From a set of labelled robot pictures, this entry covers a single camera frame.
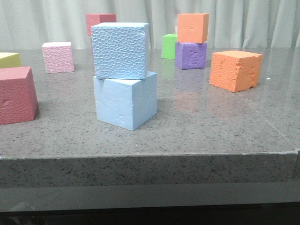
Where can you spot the smooth light blue foam cube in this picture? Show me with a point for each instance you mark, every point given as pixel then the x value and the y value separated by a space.
pixel 126 103

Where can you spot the textured light blue foam cube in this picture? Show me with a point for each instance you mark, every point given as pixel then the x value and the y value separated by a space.
pixel 120 50

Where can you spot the orange foam cube on stack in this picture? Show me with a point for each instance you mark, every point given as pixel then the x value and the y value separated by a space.
pixel 192 28

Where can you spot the red foam cube on stack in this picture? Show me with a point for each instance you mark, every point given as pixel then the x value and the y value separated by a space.
pixel 94 19

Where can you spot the right purple foam cube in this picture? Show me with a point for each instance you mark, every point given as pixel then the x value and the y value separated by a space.
pixel 190 55

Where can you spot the green foam cube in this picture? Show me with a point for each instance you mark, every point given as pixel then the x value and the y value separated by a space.
pixel 168 46

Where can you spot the damaged orange foam cube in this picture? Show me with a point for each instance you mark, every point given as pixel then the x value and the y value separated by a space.
pixel 235 70

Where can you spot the pink foam cube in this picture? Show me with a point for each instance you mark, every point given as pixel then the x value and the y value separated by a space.
pixel 58 57

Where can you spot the large red foam cube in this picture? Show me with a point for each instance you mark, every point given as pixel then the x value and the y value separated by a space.
pixel 18 100

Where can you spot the yellow foam cube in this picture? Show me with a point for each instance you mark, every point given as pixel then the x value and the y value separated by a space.
pixel 10 60

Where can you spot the grey curtain backdrop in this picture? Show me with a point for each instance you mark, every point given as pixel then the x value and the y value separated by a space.
pixel 27 24

